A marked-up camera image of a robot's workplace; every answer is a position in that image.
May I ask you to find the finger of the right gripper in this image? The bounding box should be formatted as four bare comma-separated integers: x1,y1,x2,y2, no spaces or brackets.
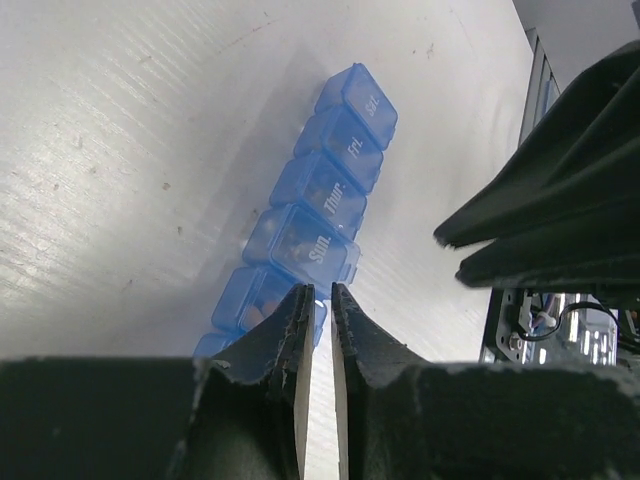
434,41,639,247
456,227,639,291

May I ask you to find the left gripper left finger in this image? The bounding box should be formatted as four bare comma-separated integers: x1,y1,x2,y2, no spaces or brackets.
1,284,315,479

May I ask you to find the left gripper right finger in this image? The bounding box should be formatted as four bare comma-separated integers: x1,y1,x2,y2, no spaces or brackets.
331,284,639,479

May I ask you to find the blue weekly pill organizer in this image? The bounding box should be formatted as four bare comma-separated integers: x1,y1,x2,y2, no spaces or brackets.
194,63,398,356

